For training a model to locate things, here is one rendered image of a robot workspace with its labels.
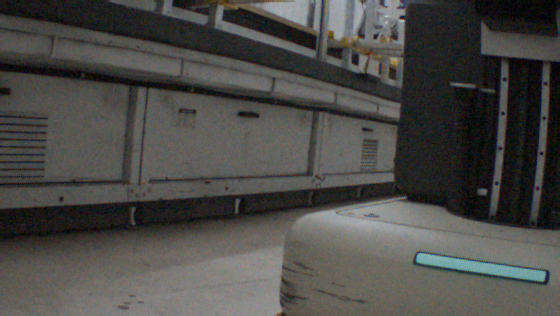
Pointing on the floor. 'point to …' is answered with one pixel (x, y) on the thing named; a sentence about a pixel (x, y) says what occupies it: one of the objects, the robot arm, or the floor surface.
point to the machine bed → (176, 144)
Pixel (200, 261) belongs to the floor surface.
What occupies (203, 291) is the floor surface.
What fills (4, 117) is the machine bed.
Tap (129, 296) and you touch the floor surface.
